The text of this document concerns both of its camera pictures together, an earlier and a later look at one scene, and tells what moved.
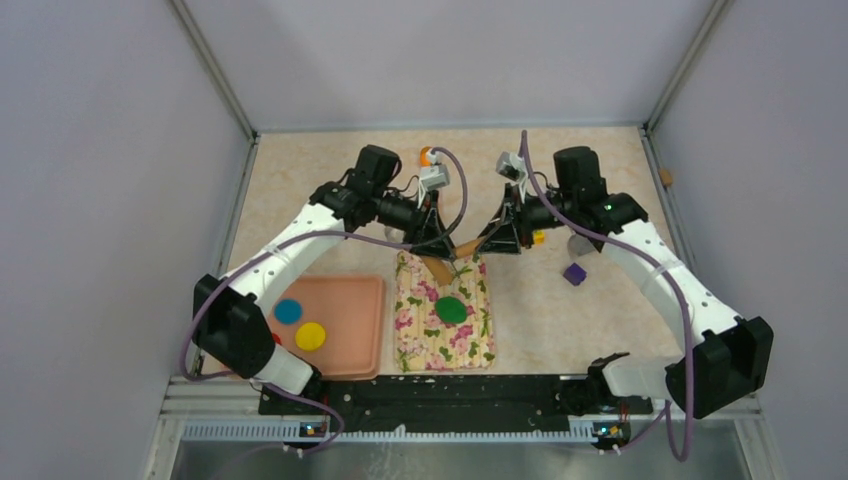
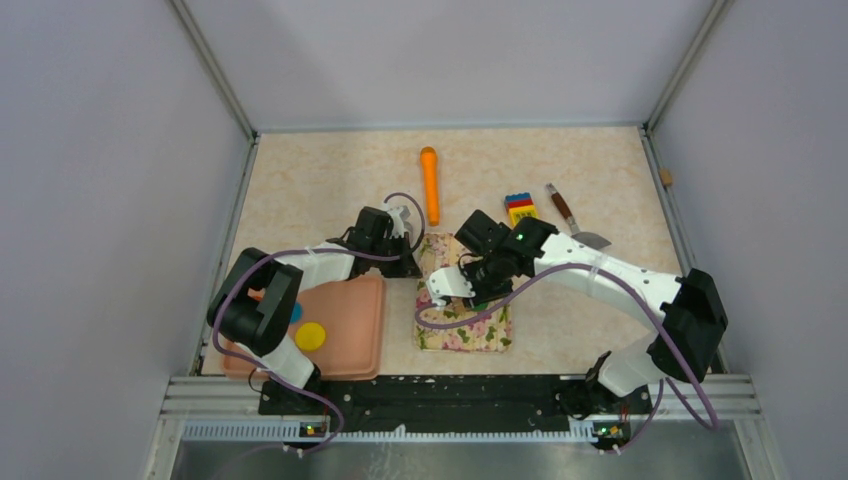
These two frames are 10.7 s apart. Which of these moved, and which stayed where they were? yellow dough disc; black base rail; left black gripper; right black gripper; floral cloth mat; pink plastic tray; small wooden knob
Moved: floral cloth mat; left black gripper; right black gripper
Stayed: black base rail; small wooden knob; yellow dough disc; pink plastic tray
